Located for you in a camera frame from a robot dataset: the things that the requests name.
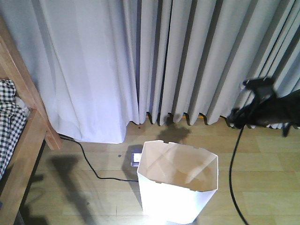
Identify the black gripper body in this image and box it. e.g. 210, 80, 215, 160
226, 86, 279, 129

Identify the white plastic trash bin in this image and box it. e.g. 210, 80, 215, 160
137, 140, 218, 225

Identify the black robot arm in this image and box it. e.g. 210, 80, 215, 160
227, 87, 300, 137

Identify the floor power outlet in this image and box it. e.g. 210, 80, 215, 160
131, 149, 142, 167

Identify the light grey curtain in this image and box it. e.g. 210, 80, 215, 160
0, 0, 300, 143

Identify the black white checkered bedding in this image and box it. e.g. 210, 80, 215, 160
0, 80, 27, 177

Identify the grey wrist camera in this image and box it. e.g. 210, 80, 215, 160
242, 77, 274, 90

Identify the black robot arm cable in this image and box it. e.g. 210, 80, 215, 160
228, 124, 250, 225

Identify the black power cord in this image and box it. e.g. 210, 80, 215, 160
58, 133, 139, 182

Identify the wooden bed frame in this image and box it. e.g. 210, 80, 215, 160
0, 19, 62, 225

